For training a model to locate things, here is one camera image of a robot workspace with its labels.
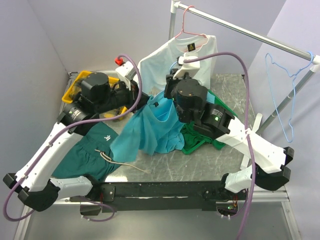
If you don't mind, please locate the yellow plastic bin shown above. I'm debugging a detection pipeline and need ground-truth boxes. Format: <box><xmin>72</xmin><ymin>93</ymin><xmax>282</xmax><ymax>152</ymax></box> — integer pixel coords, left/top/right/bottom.
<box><xmin>61</xmin><ymin>70</ymin><xmax>128</xmax><ymax>121</ymax></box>

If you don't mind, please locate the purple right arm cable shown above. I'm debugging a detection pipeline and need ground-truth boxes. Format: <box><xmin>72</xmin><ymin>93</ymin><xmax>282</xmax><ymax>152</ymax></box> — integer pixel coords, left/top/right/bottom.
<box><xmin>179</xmin><ymin>51</ymin><xmax>257</xmax><ymax>240</ymax></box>

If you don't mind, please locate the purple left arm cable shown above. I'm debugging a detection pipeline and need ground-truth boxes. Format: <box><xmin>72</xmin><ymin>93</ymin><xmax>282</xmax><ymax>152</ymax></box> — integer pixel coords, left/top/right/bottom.
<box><xmin>4</xmin><ymin>53</ymin><xmax>143</xmax><ymax>222</ymax></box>

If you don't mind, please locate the white t shirt on hanger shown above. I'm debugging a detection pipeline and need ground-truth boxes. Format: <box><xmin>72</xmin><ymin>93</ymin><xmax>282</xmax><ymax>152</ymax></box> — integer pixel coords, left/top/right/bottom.
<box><xmin>137</xmin><ymin>35</ymin><xmax>218</xmax><ymax>95</ymax></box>

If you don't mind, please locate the metal clothes rack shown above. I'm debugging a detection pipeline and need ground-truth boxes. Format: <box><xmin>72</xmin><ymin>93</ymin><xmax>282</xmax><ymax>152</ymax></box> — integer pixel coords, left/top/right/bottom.
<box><xmin>169</xmin><ymin>0</ymin><xmax>320</xmax><ymax>143</ymax></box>

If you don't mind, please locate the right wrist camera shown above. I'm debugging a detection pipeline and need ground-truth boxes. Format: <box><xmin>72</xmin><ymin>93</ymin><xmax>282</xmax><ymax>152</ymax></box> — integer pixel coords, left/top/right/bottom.
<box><xmin>173</xmin><ymin>52</ymin><xmax>200</xmax><ymax>79</ymax></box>

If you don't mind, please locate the green plastic bin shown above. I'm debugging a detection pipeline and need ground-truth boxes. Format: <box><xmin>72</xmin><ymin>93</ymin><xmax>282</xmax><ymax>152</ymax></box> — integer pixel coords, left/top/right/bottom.
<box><xmin>180</xmin><ymin>90</ymin><xmax>238</xmax><ymax>155</ymax></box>

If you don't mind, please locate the green cloth in bin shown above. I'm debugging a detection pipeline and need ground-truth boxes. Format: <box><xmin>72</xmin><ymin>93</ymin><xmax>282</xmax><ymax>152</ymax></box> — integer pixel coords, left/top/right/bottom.
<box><xmin>180</xmin><ymin>123</ymin><xmax>226</xmax><ymax>155</ymax></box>

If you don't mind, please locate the white rack base foot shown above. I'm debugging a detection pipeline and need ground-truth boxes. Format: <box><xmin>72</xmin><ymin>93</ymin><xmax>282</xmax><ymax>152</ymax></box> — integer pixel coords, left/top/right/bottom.
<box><xmin>240</xmin><ymin>112</ymin><xmax>264</xmax><ymax>172</ymax></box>

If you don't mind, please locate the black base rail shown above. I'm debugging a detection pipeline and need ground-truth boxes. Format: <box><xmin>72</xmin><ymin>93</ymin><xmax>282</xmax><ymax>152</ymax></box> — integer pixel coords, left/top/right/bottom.
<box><xmin>85</xmin><ymin>180</ymin><xmax>247</xmax><ymax>212</ymax></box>

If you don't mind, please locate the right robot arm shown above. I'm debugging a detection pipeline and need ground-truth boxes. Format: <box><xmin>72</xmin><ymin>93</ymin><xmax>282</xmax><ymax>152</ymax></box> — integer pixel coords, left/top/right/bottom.
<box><xmin>164</xmin><ymin>73</ymin><xmax>295</xmax><ymax>200</ymax></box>

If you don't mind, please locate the light blue t shirt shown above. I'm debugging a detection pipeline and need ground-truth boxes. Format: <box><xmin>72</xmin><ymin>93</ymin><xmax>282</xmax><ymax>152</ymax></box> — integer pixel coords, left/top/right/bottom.
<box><xmin>109</xmin><ymin>90</ymin><xmax>216</xmax><ymax>163</ymax></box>

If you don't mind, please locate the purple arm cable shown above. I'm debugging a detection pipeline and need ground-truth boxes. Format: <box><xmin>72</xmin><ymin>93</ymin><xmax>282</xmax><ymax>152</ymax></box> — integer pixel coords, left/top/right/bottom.
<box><xmin>4</xmin><ymin>53</ymin><xmax>143</xmax><ymax>222</ymax></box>
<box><xmin>179</xmin><ymin>51</ymin><xmax>257</xmax><ymax>240</ymax></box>

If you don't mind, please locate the dark teal garment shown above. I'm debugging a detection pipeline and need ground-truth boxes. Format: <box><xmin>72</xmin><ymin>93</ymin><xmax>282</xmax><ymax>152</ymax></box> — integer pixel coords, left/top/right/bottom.
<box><xmin>52</xmin><ymin>122</ymin><xmax>120</xmax><ymax>182</ymax></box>

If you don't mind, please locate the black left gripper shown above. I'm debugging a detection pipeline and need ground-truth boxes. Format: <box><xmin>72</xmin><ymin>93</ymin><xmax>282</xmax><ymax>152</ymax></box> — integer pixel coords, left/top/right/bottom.
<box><xmin>95</xmin><ymin>77</ymin><xmax>153</xmax><ymax>114</ymax></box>

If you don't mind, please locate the pink wire hanger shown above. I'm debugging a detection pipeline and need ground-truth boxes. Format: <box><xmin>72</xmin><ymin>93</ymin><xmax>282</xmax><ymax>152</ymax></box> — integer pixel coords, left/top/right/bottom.
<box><xmin>173</xmin><ymin>5</ymin><xmax>209</xmax><ymax>53</ymax></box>

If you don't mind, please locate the yellow plaid cloth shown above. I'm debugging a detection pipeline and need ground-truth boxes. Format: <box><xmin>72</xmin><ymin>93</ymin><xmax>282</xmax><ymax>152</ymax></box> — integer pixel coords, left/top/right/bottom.
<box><xmin>103</xmin><ymin>106</ymin><xmax>127</xmax><ymax>118</ymax></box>

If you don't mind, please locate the beige drawstring cord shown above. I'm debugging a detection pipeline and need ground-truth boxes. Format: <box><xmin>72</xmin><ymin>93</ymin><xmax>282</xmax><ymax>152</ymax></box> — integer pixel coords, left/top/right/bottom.
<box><xmin>95</xmin><ymin>148</ymin><xmax>152</xmax><ymax>174</ymax></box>

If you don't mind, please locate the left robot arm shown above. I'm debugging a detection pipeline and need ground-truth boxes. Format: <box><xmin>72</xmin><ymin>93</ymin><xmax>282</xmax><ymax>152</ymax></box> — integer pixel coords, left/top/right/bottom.
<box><xmin>3</xmin><ymin>72</ymin><xmax>149</xmax><ymax>212</ymax></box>

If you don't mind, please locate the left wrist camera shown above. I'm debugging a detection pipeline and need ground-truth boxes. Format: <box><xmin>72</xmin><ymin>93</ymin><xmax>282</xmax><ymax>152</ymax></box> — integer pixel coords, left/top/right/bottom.
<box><xmin>114</xmin><ymin>57</ymin><xmax>136</xmax><ymax>90</ymax></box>

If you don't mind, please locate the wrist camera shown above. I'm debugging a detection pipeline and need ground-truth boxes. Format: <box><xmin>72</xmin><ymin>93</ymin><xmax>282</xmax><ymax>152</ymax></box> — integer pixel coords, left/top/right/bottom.
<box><xmin>173</xmin><ymin>52</ymin><xmax>200</xmax><ymax>79</ymax></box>
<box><xmin>114</xmin><ymin>57</ymin><xmax>136</xmax><ymax>90</ymax></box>

